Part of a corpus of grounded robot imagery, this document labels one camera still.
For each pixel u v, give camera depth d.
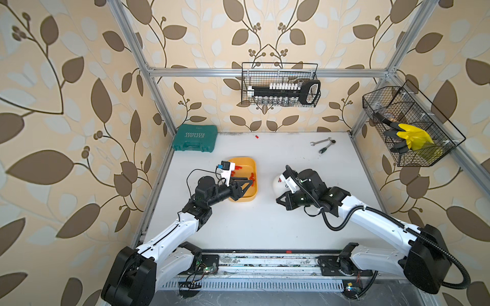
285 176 0.72
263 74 0.91
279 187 0.88
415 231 0.42
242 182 0.77
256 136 1.19
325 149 1.12
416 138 0.68
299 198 0.67
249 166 1.02
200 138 1.12
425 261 0.39
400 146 0.64
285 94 0.84
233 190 0.68
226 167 0.68
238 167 1.05
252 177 1.01
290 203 0.68
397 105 0.84
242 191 0.71
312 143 1.15
